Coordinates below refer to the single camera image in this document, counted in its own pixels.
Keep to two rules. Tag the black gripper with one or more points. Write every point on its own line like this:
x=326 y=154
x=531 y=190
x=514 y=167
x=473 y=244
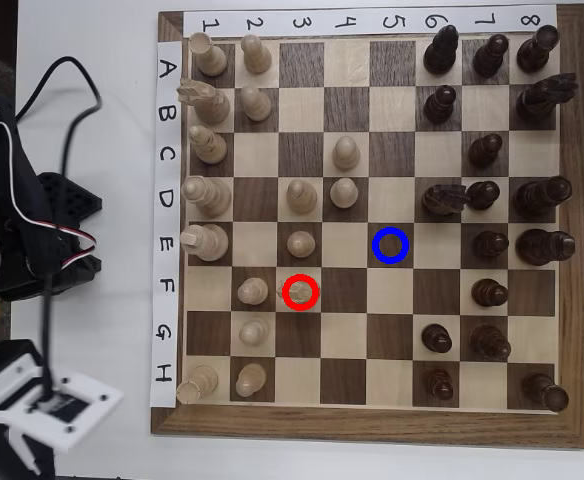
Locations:
x=78 y=274

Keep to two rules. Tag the white pawn being moved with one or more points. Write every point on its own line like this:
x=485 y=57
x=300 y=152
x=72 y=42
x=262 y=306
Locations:
x=299 y=292

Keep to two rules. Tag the black and orange robot arm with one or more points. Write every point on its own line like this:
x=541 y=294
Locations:
x=2 y=200

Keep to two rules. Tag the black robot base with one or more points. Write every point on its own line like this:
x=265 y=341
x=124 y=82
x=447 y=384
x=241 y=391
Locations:
x=72 y=200

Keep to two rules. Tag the light wooden rook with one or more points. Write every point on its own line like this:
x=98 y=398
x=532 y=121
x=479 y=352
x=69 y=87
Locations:
x=199 y=382
x=209 y=57

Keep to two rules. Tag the light wooden king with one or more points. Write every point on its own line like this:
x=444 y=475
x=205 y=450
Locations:
x=209 y=242

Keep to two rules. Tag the white paper strip with letters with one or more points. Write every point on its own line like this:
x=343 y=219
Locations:
x=166 y=177

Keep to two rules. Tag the light wooden pawn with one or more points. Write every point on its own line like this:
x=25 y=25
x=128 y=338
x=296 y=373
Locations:
x=256 y=57
x=346 y=155
x=252 y=291
x=343 y=194
x=256 y=105
x=250 y=380
x=253 y=331
x=300 y=245

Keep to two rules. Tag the light wooden queen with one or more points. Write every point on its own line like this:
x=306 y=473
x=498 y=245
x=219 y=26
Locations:
x=212 y=197

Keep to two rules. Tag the light wooden bishop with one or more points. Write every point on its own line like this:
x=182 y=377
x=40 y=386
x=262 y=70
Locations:
x=209 y=147

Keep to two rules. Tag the light wooden knight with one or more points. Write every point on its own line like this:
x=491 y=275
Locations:
x=212 y=105

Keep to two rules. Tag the white pawn D3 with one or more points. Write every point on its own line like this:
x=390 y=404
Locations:
x=302 y=197

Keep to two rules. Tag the wooden chessboard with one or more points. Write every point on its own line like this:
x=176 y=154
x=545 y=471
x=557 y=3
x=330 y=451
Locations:
x=342 y=427

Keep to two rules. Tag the white paper strip with numbers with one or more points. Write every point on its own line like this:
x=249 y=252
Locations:
x=272 y=22

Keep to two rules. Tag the dark wooden pawn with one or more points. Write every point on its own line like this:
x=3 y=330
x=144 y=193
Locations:
x=489 y=57
x=483 y=195
x=437 y=338
x=491 y=246
x=484 y=150
x=439 y=385
x=489 y=293
x=439 y=106

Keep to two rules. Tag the dark wooden knight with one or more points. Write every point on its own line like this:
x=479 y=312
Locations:
x=539 y=102
x=442 y=199

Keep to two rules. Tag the dark wooden bishop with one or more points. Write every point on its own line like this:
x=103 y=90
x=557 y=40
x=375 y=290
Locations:
x=439 y=55
x=489 y=342

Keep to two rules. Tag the dark wooden rook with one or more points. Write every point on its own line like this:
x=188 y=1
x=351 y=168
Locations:
x=534 y=52
x=544 y=392

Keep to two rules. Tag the dark wooden king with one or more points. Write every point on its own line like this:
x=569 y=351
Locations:
x=542 y=246

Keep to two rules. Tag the dark wooden queen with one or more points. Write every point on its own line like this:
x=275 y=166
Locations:
x=539 y=196

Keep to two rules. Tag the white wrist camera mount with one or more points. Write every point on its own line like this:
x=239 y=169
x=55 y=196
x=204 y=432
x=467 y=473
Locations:
x=87 y=400

